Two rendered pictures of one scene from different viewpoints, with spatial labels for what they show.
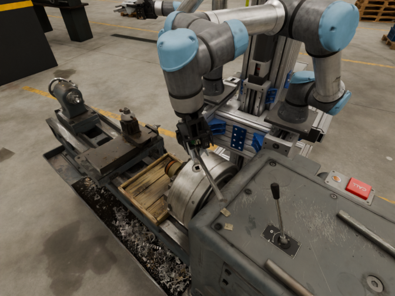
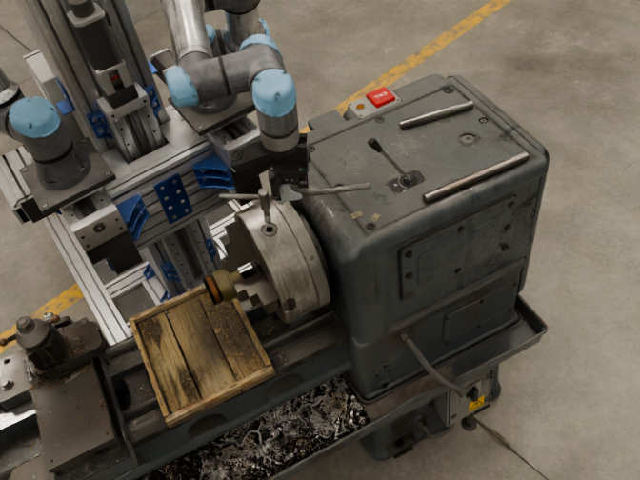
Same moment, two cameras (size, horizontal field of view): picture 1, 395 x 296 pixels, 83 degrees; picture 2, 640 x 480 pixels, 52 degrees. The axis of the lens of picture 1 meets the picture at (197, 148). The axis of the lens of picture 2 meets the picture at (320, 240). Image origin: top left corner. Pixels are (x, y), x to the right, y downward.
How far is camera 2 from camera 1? 1.03 m
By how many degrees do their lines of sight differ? 41
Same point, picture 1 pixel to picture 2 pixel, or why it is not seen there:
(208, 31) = (263, 60)
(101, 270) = not seen: outside the picture
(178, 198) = (293, 276)
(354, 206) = (397, 111)
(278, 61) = (126, 46)
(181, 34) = (273, 76)
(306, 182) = (351, 132)
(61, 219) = not seen: outside the picture
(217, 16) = (202, 46)
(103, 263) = not seen: outside the picture
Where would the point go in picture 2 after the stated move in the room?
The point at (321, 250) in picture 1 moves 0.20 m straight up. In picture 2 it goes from (429, 156) to (430, 91)
